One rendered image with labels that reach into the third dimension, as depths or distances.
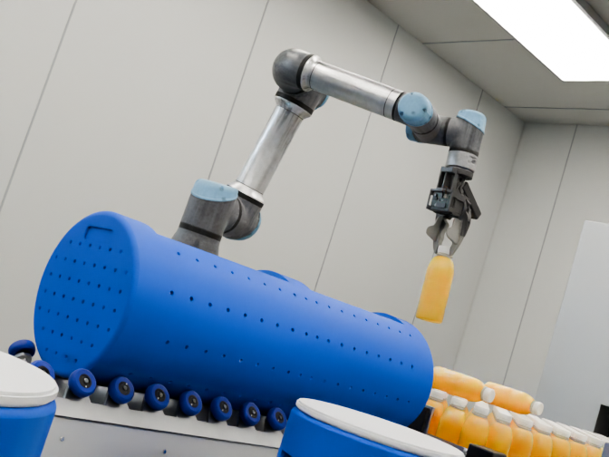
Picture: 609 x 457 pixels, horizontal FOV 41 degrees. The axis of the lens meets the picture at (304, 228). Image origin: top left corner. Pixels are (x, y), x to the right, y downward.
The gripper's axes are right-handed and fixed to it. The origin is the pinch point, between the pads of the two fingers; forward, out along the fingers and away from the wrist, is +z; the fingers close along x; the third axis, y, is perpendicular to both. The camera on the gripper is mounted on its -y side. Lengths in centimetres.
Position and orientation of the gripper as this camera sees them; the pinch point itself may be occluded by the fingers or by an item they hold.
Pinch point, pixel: (446, 250)
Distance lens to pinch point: 207.2
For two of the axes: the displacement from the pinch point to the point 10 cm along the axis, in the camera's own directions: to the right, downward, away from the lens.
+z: -2.5, 9.6, -1.1
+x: 6.7, 0.9, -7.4
